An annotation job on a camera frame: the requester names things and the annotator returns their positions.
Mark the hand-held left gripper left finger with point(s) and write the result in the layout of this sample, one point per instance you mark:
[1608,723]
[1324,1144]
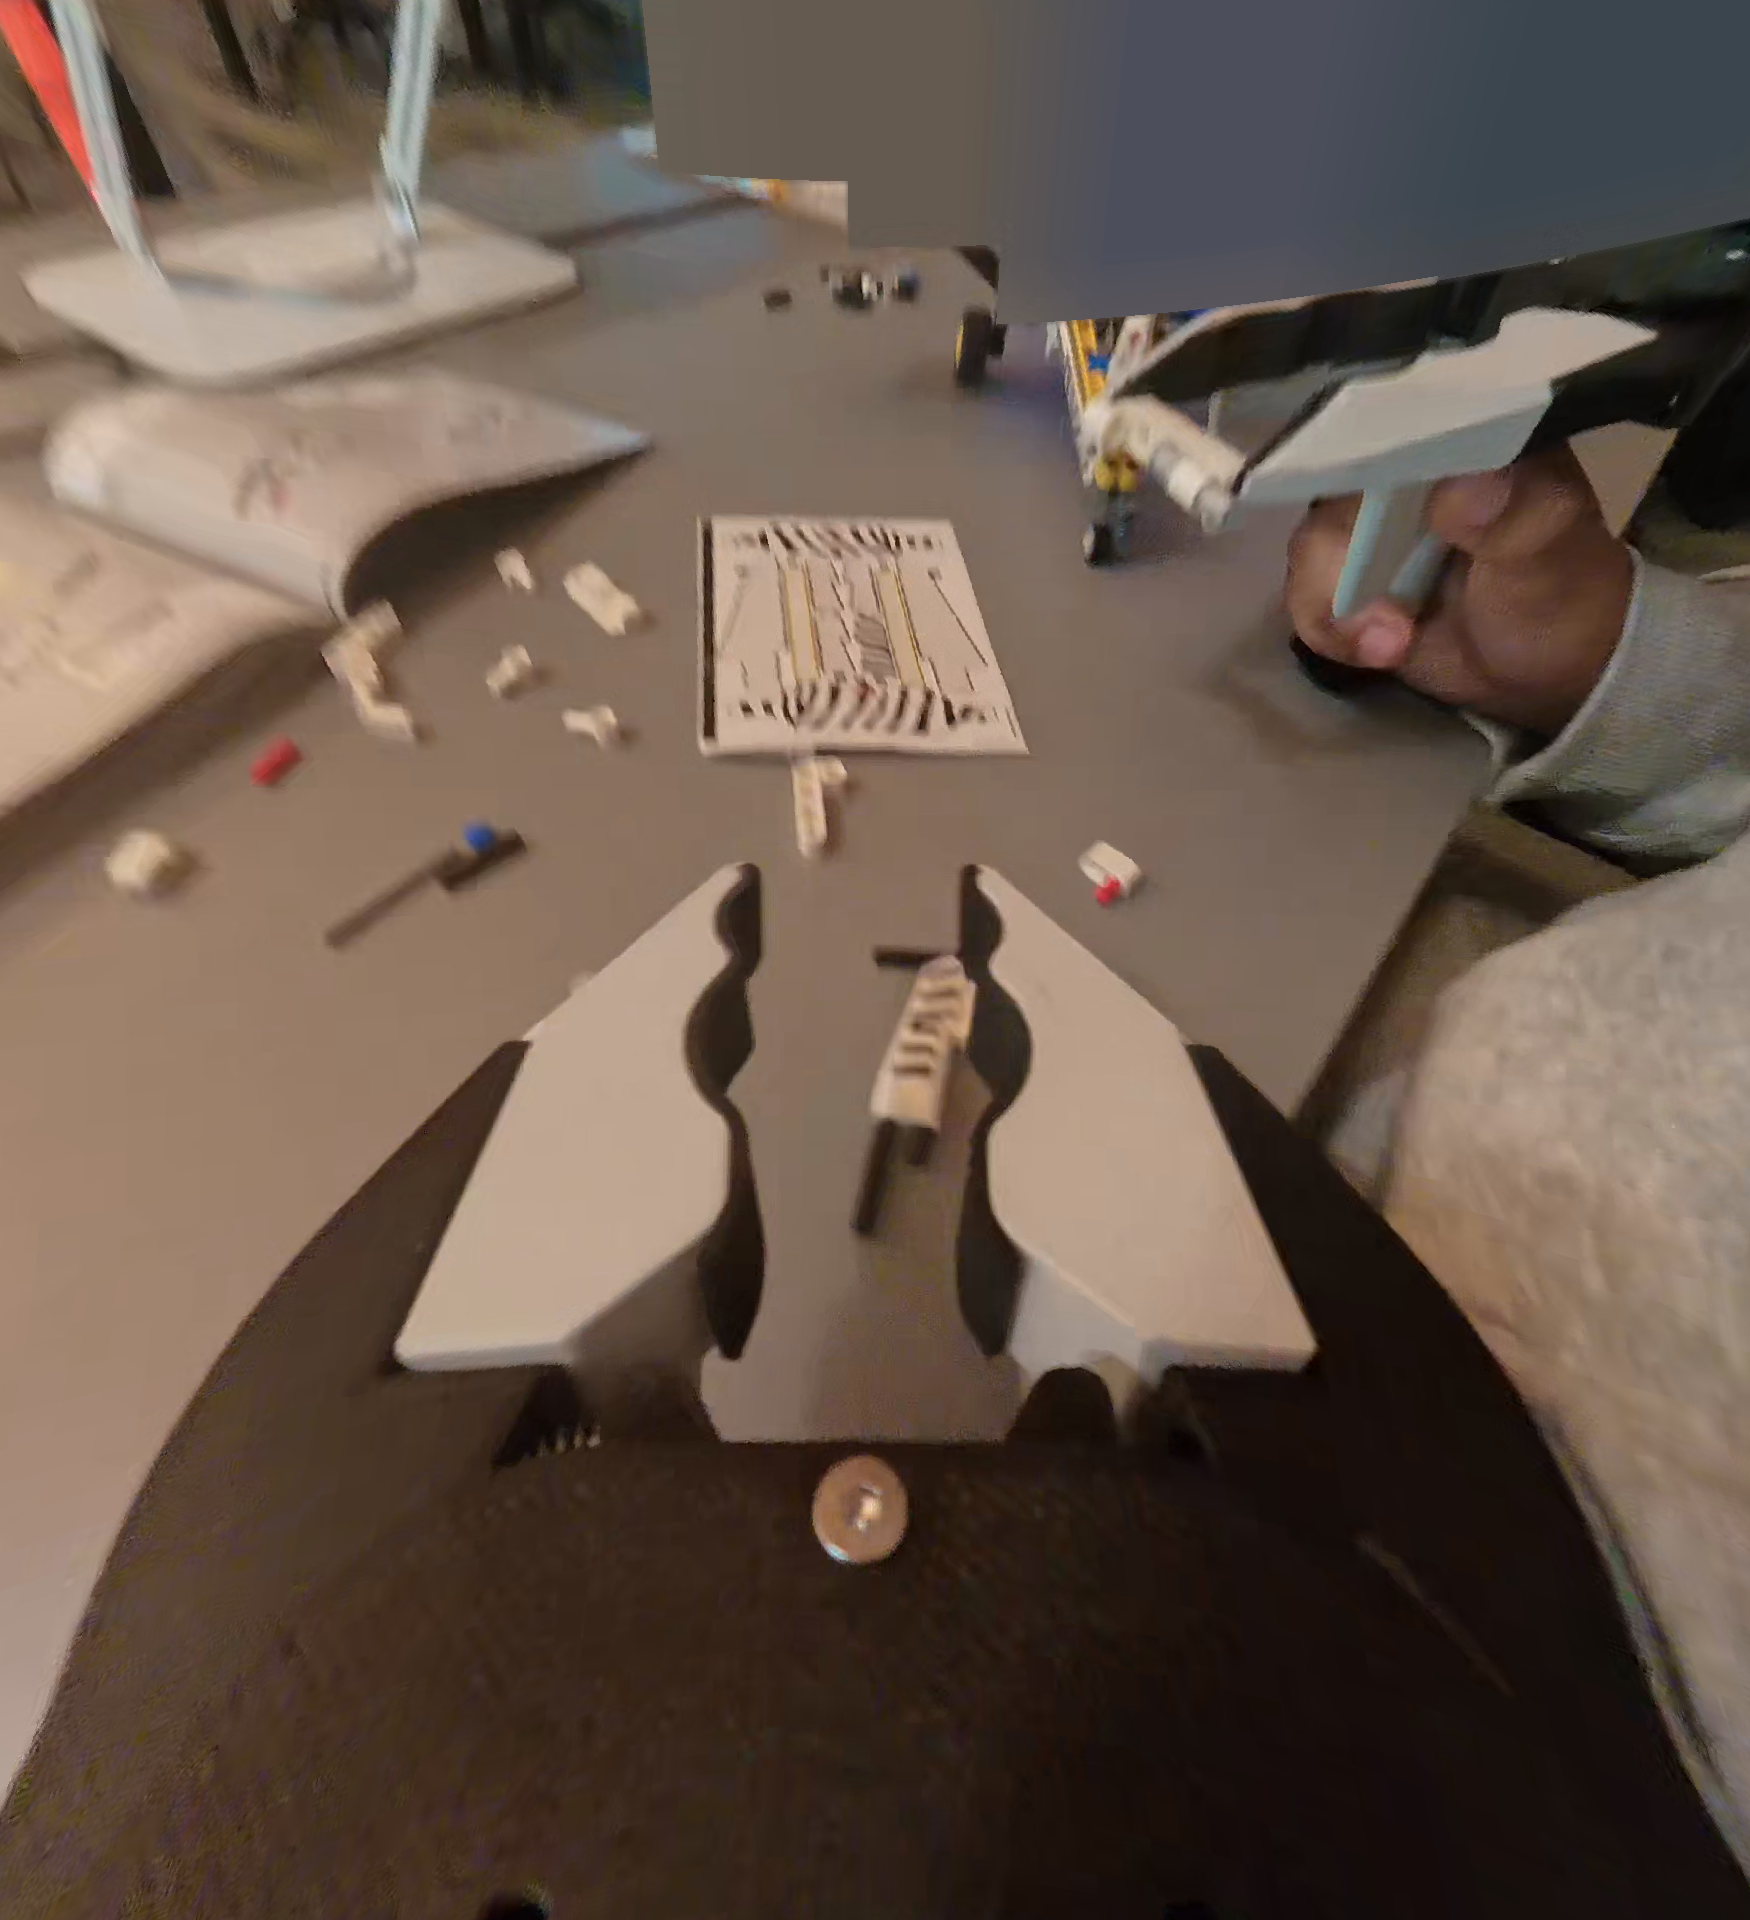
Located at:
[588,1198]

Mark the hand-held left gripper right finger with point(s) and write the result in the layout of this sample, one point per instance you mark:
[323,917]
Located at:
[1131,1198]

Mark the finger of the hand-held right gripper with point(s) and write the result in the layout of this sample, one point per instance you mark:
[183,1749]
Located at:
[1415,427]
[1264,352]

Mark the white lego connector with holes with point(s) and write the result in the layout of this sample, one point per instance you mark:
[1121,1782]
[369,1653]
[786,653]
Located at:
[1137,432]

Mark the black lego rod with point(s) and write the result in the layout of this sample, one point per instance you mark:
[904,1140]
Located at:
[877,1177]

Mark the striped lego piece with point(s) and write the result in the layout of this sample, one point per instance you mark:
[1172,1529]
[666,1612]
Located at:
[925,1042]

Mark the short white lego connector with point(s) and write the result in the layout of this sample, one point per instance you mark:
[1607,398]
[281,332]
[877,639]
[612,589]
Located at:
[1112,862]

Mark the yellow black lego model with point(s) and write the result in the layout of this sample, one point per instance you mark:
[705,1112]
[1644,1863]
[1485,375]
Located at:
[1077,358]

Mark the black and blue lego pin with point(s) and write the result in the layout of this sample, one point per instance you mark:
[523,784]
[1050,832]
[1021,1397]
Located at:
[480,856]

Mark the dark lego pin cluster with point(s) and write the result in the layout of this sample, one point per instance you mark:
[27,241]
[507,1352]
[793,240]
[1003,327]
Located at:
[867,284]

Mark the white lego L-beam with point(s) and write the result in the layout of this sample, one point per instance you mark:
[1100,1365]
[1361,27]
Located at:
[813,801]

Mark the white lego pin connector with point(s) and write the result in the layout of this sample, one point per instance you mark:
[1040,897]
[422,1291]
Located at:
[516,569]
[509,672]
[591,726]

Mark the small white lego connector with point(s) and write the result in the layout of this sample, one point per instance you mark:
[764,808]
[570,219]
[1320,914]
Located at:
[387,718]

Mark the small white lego piece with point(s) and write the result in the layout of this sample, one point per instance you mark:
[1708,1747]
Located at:
[146,862]

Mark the white angled lego beam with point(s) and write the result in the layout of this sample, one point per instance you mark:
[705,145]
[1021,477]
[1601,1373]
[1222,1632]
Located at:
[361,653]

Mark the white lego connector block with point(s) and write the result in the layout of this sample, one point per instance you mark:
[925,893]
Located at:
[607,596]

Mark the lego instruction booklet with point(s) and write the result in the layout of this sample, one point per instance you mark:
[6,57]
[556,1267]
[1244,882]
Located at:
[365,450]

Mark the person's right hand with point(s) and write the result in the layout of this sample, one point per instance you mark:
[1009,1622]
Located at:
[1520,601]

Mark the zebra sticker sheet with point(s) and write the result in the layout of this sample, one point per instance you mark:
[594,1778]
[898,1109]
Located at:
[860,632]

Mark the person's grey sweatshirt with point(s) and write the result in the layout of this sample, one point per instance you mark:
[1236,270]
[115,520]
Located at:
[1639,1198]

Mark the white monitor base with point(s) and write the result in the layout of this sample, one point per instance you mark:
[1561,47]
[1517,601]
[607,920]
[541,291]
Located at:
[304,307]

